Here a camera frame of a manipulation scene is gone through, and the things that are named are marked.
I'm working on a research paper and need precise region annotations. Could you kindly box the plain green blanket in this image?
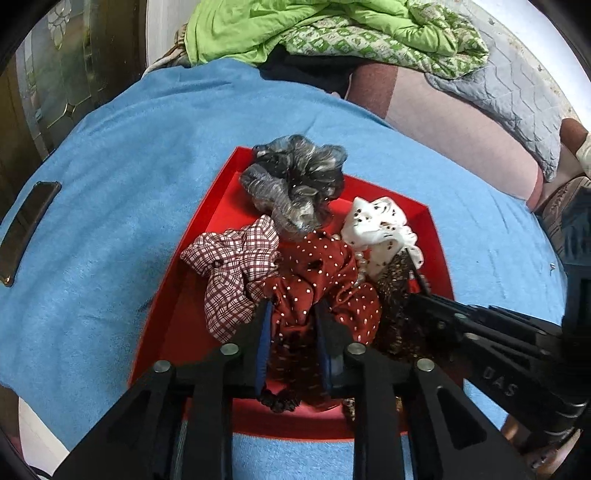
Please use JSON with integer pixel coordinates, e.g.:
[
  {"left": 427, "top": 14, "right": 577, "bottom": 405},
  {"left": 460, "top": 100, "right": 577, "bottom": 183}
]
[{"left": 185, "top": 0, "right": 444, "bottom": 66}]

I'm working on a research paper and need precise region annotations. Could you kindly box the green patterned quilt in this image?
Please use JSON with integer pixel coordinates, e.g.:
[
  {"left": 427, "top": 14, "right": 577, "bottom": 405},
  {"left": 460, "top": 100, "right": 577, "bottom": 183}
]
[{"left": 281, "top": 11, "right": 490, "bottom": 80}]

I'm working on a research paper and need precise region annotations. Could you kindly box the dark glittery hair clip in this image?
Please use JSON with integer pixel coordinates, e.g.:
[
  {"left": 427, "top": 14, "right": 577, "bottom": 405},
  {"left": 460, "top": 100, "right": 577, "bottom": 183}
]
[{"left": 369, "top": 251, "right": 458, "bottom": 365}]

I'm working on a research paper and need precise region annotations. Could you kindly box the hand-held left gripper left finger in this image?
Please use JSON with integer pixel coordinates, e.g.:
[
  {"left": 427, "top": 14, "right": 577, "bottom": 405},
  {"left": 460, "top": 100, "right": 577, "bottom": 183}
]
[{"left": 53, "top": 299, "right": 278, "bottom": 480}]

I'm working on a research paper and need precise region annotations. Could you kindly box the black smartphone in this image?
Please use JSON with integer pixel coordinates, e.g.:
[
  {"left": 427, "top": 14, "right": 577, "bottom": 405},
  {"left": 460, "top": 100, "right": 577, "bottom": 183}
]
[{"left": 0, "top": 181, "right": 62, "bottom": 288}]

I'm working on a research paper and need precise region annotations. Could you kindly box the beige striped cloth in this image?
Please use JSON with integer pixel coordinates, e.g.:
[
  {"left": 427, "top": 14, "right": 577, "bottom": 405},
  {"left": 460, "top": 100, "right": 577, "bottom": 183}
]
[{"left": 142, "top": 25, "right": 191, "bottom": 78}]

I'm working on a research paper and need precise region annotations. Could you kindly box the red box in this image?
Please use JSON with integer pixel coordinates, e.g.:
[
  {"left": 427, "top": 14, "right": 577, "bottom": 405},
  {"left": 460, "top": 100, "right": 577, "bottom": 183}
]
[{"left": 127, "top": 147, "right": 465, "bottom": 441}]

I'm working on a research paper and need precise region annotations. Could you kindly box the red white plaid scrunchie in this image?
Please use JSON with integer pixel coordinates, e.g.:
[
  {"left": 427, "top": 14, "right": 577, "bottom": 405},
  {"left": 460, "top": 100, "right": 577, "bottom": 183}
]
[{"left": 180, "top": 215, "right": 282, "bottom": 335}]

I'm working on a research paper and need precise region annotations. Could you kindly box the grey sheer scrunchie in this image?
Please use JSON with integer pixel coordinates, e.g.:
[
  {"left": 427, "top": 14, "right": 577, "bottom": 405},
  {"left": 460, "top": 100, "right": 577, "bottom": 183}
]
[{"left": 240, "top": 135, "right": 347, "bottom": 234}]

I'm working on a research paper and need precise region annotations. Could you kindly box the black hair tie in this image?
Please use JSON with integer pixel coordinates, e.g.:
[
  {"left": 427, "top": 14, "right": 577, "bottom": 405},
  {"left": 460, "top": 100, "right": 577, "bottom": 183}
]
[{"left": 259, "top": 388, "right": 301, "bottom": 414}]

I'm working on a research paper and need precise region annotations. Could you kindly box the person's right hand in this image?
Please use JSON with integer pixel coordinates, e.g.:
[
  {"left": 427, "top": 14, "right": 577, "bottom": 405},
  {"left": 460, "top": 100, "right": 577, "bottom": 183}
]
[{"left": 501, "top": 413, "right": 585, "bottom": 478}]

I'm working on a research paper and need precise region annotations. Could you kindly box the white dotted scrunchie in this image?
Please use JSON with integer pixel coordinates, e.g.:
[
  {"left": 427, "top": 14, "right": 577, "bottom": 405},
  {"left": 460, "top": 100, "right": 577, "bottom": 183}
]
[{"left": 341, "top": 196, "right": 424, "bottom": 278}]

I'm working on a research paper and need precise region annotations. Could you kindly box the white crumpled cloth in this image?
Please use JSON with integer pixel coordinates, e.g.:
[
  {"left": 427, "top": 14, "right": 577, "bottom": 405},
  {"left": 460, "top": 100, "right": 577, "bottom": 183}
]
[{"left": 576, "top": 133, "right": 591, "bottom": 178}]

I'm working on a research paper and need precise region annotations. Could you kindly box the brown cushion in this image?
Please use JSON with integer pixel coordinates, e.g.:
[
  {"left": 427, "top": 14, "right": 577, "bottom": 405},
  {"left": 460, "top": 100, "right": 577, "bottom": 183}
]
[{"left": 560, "top": 118, "right": 591, "bottom": 160}]

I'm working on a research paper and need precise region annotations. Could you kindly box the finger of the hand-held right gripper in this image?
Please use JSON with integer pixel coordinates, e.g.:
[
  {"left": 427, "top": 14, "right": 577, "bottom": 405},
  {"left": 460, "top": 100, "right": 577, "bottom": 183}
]
[
  {"left": 406, "top": 272, "right": 566, "bottom": 352},
  {"left": 443, "top": 330, "right": 583, "bottom": 437}
]

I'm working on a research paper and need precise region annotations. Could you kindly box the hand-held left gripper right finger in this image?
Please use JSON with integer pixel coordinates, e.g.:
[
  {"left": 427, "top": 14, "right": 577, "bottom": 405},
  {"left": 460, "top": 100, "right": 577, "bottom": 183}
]
[{"left": 315, "top": 302, "right": 532, "bottom": 480}]

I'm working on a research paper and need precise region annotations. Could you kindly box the blue blanket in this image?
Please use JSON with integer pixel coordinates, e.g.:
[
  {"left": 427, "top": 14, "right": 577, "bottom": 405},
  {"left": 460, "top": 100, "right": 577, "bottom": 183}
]
[{"left": 0, "top": 58, "right": 571, "bottom": 480}]

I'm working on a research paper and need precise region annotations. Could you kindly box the red polka dot scrunchie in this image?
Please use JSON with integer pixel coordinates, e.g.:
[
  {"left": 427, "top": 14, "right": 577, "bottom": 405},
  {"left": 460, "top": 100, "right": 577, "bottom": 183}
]
[{"left": 263, "top": 233, "right": 382, "bottom": 402}]

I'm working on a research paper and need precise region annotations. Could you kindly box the wooden door with glass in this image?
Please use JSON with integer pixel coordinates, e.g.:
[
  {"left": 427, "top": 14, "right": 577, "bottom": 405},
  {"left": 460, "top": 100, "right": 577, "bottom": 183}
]
[{"left": 0, "top": 0, "right": 153, "bottom": 222}]

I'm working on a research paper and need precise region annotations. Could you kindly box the pink bolster pillow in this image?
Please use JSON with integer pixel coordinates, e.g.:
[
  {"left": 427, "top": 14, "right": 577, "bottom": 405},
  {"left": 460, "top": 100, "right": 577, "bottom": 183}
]
[{"left": 345, "top": 62, "right": 548, "bottom": 213}]

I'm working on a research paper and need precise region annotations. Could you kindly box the grey quilted blanket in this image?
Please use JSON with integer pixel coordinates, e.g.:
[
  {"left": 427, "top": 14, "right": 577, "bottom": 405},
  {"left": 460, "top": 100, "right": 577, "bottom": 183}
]
[{"left": 425, "top": 28, "right": 571, "bottom": 182}]

